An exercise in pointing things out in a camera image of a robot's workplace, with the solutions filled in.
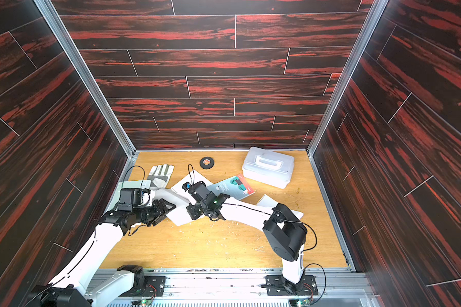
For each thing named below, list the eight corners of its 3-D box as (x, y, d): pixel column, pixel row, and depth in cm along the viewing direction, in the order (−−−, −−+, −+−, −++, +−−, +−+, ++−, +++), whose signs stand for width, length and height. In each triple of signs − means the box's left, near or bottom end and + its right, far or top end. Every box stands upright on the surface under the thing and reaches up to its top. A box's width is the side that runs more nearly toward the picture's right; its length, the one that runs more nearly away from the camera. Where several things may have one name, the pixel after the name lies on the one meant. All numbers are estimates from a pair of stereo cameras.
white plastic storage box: (240, 179, 109) (241, 164, 99) (248, 160, 118) (250, 145, 108) (285, 193, 103) (290, 179, 93) (290, 172, 112) (296, 157, 102)
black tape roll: (199, 169, 115) (199, 166, 113) (201, 159, 120) (200, 157, 118) (213, 169, 115) (213, 166, 113) (214, 159, 120) (214, 156, 118)
